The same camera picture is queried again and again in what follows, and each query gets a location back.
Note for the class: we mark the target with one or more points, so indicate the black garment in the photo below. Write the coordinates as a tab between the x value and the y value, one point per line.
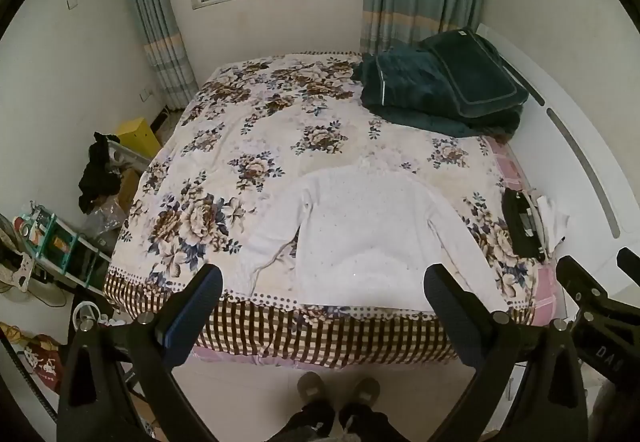
97	177

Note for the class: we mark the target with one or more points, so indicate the wall outlet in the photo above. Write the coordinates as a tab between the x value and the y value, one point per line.
146	95

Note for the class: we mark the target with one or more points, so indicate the person's legs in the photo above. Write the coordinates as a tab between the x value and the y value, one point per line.
320	424

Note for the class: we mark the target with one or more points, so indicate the yellow box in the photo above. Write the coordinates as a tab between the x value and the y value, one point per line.
137	137

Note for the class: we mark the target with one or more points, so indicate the dark green pillow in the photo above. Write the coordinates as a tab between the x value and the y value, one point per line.
475	67

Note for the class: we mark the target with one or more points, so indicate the pink checked mattress sheet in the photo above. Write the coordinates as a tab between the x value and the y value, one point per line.
510	167

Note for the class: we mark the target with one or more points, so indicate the teal storage rack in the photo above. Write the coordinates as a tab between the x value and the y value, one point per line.
60	242

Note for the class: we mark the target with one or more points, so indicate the dark green blanket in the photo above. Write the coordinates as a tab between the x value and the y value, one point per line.
400	87

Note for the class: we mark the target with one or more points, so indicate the white cloth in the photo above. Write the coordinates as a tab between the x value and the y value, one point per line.
552	219

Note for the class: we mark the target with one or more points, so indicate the cardboard box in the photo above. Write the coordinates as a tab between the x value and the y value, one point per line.
129	189

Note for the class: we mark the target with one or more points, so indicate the narrow grey-green curtain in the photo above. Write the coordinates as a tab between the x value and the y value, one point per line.
155	22

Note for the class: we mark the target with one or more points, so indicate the floral bedsheet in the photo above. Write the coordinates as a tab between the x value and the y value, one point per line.
250	132

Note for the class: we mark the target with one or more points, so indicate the red bag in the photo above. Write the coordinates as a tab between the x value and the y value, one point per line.
45	364

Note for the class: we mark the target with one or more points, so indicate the grey metal frame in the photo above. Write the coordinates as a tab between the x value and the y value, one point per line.
127	155

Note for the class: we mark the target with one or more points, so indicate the clear plastic bag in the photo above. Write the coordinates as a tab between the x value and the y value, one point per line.
102	222

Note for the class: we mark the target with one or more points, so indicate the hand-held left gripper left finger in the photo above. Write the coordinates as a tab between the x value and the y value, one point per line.
199	308

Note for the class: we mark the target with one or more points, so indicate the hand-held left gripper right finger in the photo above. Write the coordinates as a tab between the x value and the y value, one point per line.
449	312

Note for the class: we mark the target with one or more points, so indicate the white headboard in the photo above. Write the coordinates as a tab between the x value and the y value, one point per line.
565	122

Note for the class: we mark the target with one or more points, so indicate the person's left shoe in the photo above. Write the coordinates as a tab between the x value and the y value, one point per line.
310	389

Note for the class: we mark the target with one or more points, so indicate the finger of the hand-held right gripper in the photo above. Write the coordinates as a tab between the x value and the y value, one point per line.
630	263
582	279

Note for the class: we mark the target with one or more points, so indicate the white knit sweater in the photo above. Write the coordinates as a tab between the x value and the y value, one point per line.
360	232

